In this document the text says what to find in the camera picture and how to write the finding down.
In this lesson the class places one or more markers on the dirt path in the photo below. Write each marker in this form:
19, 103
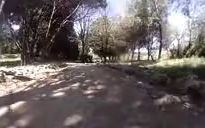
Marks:
90, 103

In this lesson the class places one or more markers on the grass verge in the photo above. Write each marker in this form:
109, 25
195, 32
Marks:
180, 68

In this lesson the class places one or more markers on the bare earth verge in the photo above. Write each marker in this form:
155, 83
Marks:
16, 78

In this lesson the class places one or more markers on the wood of trees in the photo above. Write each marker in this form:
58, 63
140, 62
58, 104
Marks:
100, 33

